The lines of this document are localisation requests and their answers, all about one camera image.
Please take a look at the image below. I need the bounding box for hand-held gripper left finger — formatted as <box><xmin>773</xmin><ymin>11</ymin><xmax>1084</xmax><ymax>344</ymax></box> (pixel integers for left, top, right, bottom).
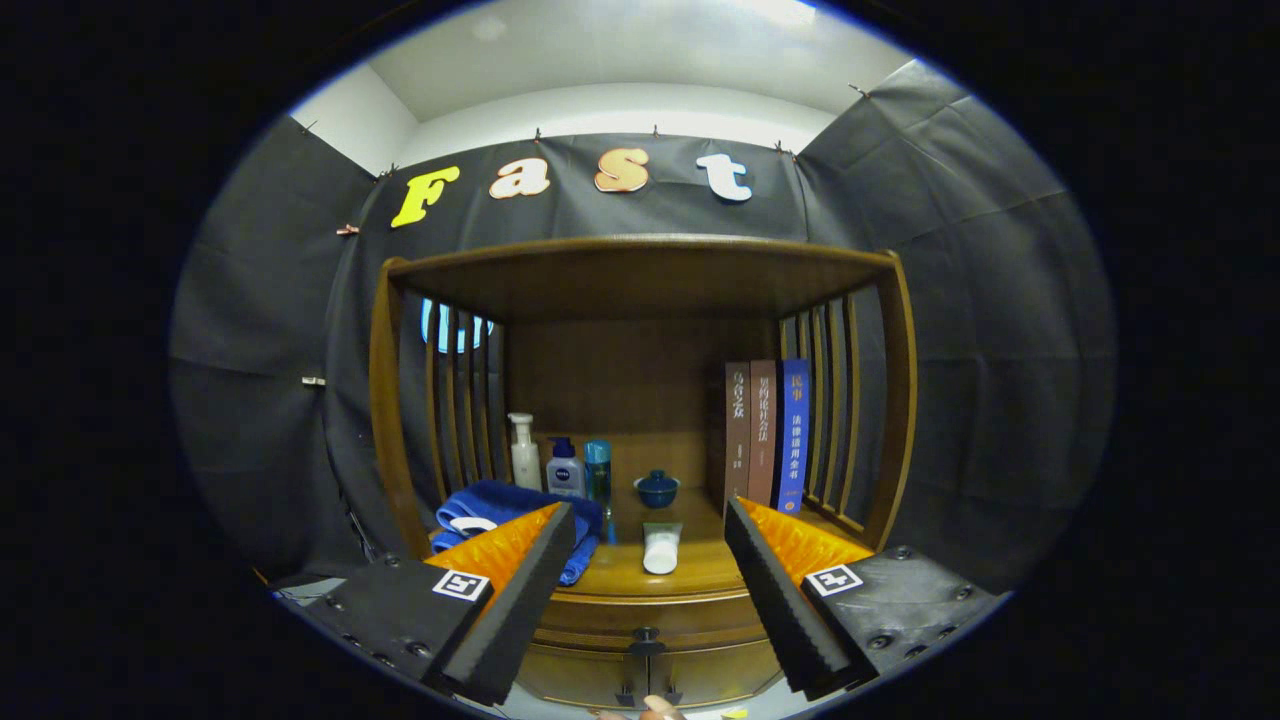
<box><xmin>275</xmin><ymin>500</ymin><xmax>578</xmax><ymax>707</ymax></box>

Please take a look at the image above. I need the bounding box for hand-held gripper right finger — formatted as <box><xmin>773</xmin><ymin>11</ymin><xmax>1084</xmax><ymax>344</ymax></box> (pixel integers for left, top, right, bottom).
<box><xmin>723</xmin><ymin>496</ymin><xmax>1009</xmax><ymax>703</ymax></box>

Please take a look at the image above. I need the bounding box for white green tube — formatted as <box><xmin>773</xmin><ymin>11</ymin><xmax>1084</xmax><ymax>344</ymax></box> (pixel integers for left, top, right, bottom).
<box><xmin>642</xmin><ymin>521</ymin><xmax>684</xmax><ymax>576</ymax></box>

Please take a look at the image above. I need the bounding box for wooden cabinet door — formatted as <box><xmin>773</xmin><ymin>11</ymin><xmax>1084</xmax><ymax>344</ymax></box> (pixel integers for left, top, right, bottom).
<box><xmin>515</xmin><ymin>645</ymin><xmax>646</xmax><ymax>709</ymax></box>
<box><xmin>650</xmin><ymin>640</ymin><xmax>783</xmax><ymax>709</ymax></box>

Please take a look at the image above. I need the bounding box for wooden countertop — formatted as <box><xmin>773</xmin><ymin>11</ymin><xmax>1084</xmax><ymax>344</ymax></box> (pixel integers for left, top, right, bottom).
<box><xmin>430</xmin><ymin>488</ymin><xmax>879</xmax><ymax>599</ymax></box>

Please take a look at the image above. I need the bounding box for wooden cabinet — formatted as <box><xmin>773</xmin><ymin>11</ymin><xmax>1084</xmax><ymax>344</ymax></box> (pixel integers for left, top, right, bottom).
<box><xmin>368</xmin><ymin>235</ymin><xmax>919</xmax><ymax>713</ymax></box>

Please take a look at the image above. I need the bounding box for blue folded towel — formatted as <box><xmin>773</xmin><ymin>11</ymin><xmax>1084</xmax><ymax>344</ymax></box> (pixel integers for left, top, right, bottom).
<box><xmin>430</xmin><ymin>480</ymin><xmax>605</xmax><ymax>587</ymax></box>

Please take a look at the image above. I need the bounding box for white bottle with blue cap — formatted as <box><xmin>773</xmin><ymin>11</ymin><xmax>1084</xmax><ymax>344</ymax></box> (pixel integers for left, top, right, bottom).
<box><xmin>546</xmin><ymin>437</ymin><xmax>587</xmax><ymax>499</ymax></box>

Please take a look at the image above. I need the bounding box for white pump bottle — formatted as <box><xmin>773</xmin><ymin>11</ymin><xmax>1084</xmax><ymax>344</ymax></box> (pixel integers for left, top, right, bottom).
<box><xmin>507</xmin><ymin>413</ymin><xmax>542</xmax><ymax>491</ymax></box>

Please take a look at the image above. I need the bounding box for clear bottle with teal cap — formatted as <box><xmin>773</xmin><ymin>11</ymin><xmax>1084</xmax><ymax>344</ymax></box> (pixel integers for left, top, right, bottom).
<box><xmin>585</xmin><ymin>440</ymin><xmax>613</xmax><ymax>511</ymax></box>

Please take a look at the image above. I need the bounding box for blue book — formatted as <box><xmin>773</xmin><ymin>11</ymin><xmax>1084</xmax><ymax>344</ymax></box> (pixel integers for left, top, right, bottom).
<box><xmin>772</xmin><ymin>358</ymin><xmax>812</xmax><ymax>516</ymax></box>

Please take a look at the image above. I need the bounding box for reddish brown book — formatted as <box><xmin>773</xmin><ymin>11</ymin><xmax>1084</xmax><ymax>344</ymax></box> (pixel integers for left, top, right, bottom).
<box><xmin>748</xmin><ymin>360</ymin><xmax>779</xmax><ymax>509</ymax></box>

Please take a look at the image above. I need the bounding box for dark brown book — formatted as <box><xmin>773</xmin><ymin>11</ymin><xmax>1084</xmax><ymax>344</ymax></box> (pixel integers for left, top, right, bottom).
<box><xmin>724</xmin><ymin>361</ymin><xmax>752</xmax><ymax>511</ymax></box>

